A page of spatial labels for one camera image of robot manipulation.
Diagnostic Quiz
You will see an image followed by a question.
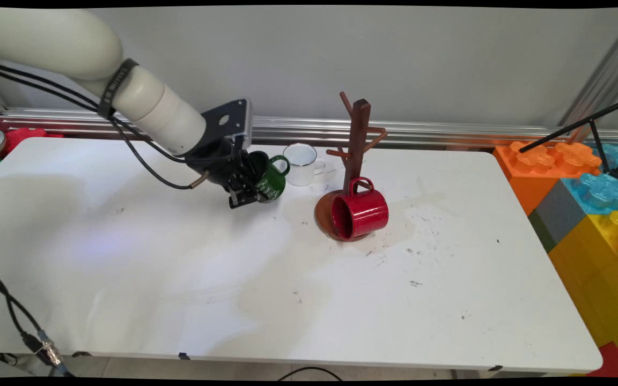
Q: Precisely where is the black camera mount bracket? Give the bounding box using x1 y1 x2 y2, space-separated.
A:
197 101 237 157

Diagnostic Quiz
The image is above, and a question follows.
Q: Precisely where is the brown wooden mug tree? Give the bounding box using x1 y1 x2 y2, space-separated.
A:
315 91 390 243

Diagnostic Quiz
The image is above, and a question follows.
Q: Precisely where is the black strap on arm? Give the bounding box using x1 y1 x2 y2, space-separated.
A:
97 58 139 120

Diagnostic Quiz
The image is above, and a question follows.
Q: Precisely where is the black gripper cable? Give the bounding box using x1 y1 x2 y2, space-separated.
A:
0 65 210 190

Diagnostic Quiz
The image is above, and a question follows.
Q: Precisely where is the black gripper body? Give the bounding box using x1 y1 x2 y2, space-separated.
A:
186 140 254 189

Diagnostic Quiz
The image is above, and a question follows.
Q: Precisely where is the blue giant building block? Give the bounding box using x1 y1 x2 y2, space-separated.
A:
561 144 618 215

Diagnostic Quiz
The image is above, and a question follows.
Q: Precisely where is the black camera cable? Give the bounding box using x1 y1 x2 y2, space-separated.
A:
0 59 192 164

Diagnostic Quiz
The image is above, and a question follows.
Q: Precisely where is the black cable on floor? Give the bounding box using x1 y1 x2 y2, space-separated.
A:
277 367 343 381

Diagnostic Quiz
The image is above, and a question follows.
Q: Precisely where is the orange giant building block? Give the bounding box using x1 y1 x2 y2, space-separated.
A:
493 141 602 215

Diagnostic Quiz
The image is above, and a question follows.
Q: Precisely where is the green enamel mug white lettering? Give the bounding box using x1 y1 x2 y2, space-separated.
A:
248 151 291 204

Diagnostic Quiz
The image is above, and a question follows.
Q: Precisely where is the red toy block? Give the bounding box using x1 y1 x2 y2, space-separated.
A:
2 128 64 157

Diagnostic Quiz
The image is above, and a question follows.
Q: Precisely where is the aluminium slanted frame post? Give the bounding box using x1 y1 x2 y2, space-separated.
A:
558 11 618 143

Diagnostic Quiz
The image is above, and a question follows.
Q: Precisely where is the grey giant building block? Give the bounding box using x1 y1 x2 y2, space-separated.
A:
528 180 588 253

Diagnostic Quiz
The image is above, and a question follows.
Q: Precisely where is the black cable with metal connector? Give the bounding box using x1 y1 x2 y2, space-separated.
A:
0 262 75 378

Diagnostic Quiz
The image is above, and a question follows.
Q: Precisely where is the red ceramic mug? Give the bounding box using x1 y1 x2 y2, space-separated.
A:
330 177 390 241

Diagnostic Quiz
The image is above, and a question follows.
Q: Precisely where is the yellow giant building block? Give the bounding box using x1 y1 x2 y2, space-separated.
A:
548 211 618 376

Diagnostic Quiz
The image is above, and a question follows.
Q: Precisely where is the aluminium rail along wall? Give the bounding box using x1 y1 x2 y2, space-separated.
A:
0 107 618 150

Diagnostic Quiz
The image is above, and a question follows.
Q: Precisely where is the red giant building block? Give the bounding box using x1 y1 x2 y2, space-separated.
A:
588 342 618 377

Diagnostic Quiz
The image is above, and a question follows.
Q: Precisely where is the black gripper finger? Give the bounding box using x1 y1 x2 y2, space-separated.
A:
228 174 259 210
241 152 259 181

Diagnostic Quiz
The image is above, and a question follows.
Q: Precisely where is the black tripod stand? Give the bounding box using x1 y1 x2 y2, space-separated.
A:
518 95 618 183

